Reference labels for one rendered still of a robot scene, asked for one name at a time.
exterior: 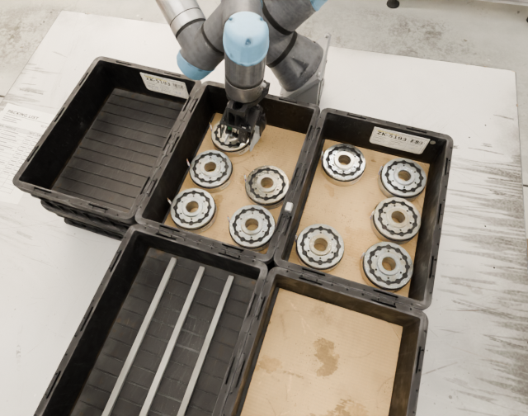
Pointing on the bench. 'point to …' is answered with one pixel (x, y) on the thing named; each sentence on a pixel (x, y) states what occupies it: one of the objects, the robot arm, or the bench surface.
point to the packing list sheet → (11, 148)
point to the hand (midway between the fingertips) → (244, 137)
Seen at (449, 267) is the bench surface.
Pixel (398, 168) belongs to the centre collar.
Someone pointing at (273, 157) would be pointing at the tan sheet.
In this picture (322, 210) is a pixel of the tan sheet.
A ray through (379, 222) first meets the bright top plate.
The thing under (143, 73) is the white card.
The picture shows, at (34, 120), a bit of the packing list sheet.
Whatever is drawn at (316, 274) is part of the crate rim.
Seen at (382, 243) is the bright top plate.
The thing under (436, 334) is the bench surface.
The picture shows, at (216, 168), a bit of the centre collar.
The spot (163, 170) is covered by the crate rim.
